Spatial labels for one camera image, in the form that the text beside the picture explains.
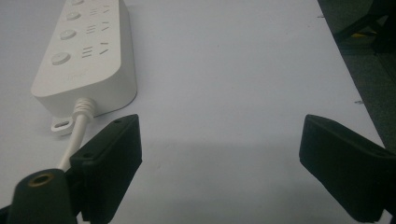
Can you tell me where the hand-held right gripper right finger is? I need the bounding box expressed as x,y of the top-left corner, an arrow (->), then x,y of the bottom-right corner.
298,114 -> 396,224

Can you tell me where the white power strip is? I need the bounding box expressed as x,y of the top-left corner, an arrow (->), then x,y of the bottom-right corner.
30,0 -> 138,137

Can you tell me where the black metal stand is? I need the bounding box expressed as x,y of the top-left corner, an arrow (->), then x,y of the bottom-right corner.
335,0 -> 396,54

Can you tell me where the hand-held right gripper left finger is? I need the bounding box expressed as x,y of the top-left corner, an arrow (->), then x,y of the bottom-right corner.
69,113 -> 143,224

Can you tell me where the white power strip cable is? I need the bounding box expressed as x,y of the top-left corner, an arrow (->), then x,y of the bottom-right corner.
56,97 -> 97,173

